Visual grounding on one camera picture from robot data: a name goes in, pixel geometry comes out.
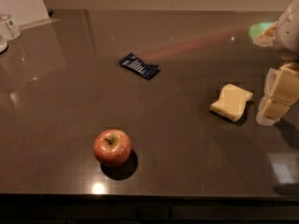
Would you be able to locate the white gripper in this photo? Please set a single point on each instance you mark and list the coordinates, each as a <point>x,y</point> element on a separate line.
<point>288,32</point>

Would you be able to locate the blue rxbar blueberry wrapper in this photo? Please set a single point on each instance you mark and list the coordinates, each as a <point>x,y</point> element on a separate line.
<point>136,65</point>

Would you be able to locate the yellow sponge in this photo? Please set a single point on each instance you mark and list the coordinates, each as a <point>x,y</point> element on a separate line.
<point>231,103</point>

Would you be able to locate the snack bag with green glare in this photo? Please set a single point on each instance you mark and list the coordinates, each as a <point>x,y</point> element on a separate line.
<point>262,34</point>

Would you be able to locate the red apple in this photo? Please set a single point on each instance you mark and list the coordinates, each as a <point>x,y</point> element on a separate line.
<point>112,147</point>

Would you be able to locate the clear plastic water bottle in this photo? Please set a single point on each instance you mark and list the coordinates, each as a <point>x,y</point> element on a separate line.
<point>9,30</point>

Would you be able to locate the white container at left edge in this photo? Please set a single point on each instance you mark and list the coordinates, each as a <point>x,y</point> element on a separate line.
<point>3,44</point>

